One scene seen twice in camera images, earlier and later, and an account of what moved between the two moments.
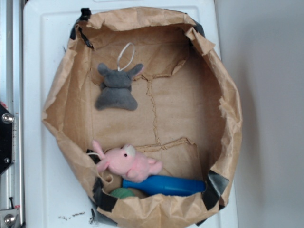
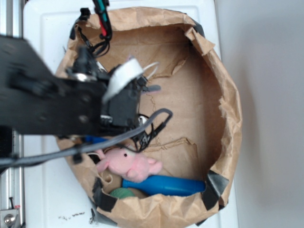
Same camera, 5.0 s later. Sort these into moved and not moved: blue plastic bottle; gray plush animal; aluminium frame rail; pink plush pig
Moved: gray plush animal
Not moved: aluminium frame rail; pink plush pig; blue plastic bottle
